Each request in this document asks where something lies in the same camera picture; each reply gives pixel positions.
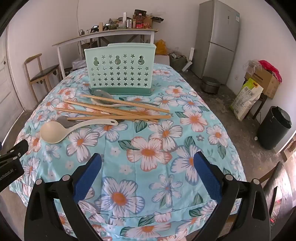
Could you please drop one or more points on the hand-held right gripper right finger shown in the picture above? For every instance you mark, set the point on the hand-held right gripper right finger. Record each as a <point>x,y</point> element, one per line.
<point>208,176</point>

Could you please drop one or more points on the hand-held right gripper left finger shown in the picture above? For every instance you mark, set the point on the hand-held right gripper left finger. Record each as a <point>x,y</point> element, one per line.
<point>89,178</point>

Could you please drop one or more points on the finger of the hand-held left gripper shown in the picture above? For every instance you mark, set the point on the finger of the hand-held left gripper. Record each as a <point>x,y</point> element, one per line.
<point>16,150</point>

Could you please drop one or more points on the wooden chopstick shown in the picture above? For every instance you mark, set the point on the wooden chopstick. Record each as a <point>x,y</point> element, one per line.
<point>92,106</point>
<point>129,112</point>
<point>124,103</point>
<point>76,111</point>

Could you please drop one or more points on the mint green utensil holder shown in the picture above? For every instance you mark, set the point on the mint green utensil holder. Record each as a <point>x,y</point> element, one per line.
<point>120,76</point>

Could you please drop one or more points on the floral blue tablecloth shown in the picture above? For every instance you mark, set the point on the floral blue tablecloth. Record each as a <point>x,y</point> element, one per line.
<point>143,139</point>

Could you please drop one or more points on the white door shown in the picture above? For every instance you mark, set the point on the white door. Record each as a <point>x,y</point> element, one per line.
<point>7,81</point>

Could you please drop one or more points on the black trash bin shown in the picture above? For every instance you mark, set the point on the black trash bin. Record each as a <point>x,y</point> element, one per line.
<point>274,127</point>

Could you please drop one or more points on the wooden chair with dark seat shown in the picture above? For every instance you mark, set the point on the wooden chair with dark seat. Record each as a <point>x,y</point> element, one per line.
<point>44,73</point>

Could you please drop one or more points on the white and yellow rice bag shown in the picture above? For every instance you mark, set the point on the white and yellow rice bag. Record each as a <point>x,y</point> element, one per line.
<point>245,102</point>

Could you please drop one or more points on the grey rice cooker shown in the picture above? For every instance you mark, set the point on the grey rice cooker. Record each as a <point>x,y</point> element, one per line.
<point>210,85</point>

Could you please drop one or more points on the large cardboard box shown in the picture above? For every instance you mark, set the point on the large cardboard box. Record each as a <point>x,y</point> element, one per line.
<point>263,81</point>

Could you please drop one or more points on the white panel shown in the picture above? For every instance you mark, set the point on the white panel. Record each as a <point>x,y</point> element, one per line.
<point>190,58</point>

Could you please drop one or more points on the green woven bag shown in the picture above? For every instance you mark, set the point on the green woven bag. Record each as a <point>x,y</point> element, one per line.
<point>178,60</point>

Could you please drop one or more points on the red plastic bag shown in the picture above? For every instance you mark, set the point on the red plastic bag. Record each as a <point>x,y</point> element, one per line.
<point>268,66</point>

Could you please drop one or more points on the yellow plastic bag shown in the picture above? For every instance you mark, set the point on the yellow plastic bag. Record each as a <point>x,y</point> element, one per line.
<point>160,47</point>

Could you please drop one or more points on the silver refrigerator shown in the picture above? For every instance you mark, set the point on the silver refrigerator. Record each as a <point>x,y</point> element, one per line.
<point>217,34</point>

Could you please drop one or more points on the white desk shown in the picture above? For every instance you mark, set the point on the white desk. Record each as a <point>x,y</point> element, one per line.
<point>104,34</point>

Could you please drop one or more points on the black device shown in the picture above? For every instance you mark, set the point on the black device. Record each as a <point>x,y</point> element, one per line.
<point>106,26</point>
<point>94,29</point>

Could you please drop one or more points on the tin can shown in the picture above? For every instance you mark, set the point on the tin can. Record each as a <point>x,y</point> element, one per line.
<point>129,23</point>

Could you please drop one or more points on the clear tube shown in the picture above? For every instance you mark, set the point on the clear tube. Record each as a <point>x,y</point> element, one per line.
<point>124,19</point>

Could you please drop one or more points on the cola bottle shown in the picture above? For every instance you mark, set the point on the cola bottle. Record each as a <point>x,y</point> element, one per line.
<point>139,22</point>

